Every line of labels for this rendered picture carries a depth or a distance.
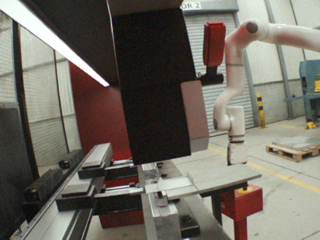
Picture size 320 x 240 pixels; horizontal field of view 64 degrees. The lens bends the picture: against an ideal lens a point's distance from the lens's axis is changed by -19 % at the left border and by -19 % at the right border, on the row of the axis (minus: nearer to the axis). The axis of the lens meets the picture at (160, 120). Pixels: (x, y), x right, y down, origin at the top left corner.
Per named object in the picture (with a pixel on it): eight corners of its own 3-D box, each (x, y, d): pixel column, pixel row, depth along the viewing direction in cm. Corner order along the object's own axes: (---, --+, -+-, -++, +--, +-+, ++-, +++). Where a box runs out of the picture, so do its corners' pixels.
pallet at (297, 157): (331, 150, 410) (331, 142, 409) (297, 162, 402) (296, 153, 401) (297, 143, 530) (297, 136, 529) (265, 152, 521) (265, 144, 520)
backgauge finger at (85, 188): (148, 201, 78) (144, 184, 77) (58, 211, 76) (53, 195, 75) (145, 189, 90) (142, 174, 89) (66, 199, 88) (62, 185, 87)
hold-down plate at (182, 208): (200, 234, 74) (199, 225, 74) (181, 238, 73) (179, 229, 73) (183, 202, 104) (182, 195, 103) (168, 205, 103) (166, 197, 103)
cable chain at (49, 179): (40, 201, 82) (37, 189, 82) (25, 202, 82) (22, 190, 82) (63, 175, 119) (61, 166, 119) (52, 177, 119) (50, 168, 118)
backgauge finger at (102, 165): (142, 170, 117) (139, 158, 117) (79, 179, 115) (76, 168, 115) (141, 165, 129) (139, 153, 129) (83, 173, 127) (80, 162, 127)
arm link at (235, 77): (216, 63, 126) (218, 134, 131) (247, 64, 130) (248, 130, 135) (208, 63, 134) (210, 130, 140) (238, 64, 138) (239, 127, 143)
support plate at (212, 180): (261, 177, 77) (261, 173, 77) (168, 200, 74) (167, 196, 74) (241, 165, 95) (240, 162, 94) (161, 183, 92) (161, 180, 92)
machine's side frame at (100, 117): (179, 217, 305) (143, 2, 291) (102, 228, 298) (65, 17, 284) (176, 209, 330) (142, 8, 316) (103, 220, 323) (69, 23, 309)
